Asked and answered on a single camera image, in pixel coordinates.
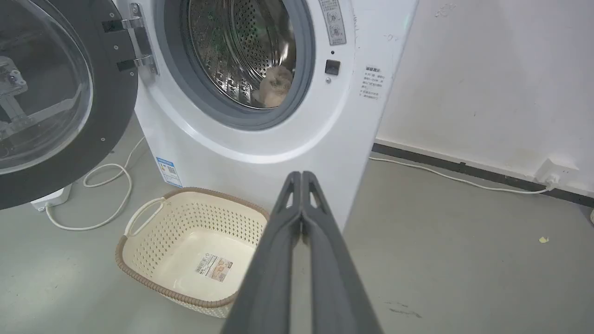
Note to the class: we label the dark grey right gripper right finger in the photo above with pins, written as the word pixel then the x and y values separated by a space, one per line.
pixel 336 283

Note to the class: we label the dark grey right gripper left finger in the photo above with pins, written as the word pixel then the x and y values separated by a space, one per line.
pixel 267 278

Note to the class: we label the white front-load washing machine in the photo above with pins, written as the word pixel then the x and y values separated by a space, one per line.
pixel 260 134

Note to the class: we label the round black washing machine door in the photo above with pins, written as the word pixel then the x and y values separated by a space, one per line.
pixel 55 93

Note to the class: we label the beige garment inside drum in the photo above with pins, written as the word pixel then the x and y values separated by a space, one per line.
pixel 274 86

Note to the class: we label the cream perforated laundry basket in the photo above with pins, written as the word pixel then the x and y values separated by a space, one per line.
pixel 185 250

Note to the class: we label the white wall socket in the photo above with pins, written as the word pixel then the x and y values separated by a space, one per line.
pixel 554 170

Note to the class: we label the white power strip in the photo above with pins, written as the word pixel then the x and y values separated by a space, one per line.
pixel 52 198

